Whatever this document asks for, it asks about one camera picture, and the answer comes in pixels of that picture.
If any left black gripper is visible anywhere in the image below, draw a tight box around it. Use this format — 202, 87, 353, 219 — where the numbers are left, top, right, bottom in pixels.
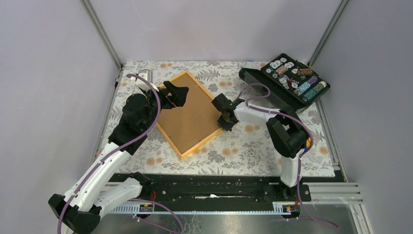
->
141, 80, 188, 131

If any orange picture frame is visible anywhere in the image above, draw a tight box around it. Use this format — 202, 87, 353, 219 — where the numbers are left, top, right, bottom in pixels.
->
155, 70, 224, 161

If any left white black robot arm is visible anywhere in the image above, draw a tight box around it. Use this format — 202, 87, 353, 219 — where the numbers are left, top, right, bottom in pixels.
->
48, 81, 189, 234

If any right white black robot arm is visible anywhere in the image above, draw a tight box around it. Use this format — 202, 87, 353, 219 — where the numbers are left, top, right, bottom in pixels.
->
212, 94, 310, 201

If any floral patterned table mat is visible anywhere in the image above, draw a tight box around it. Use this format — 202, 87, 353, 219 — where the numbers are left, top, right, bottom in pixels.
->
103, 61, 335, 177

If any black poker chip case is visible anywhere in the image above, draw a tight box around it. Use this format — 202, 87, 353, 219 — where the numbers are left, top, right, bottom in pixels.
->
239, 53, 330, 113

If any blue yellow toy car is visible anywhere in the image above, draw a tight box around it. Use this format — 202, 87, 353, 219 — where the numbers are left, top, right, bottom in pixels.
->
303, 137, 313, 152

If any brown poker chip stack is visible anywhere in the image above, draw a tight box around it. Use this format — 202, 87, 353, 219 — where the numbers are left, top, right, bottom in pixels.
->
297, 68, 313, 77

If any purple poker chip stack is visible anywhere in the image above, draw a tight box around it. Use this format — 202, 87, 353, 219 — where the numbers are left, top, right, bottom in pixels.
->
305, 76, 318, 87

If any teal poker chip stack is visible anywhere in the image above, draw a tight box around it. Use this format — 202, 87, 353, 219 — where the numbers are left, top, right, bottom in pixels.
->
302, 81, 327, 102

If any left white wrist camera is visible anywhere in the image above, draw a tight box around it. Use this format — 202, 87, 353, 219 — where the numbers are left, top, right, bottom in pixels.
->
136, 69, 153, 91

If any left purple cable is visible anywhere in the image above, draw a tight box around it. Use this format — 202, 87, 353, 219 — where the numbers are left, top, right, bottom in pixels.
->
56, 73, 185, 234

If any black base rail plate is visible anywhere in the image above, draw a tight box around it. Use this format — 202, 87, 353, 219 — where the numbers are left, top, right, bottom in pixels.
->
108, 173, 312, 212

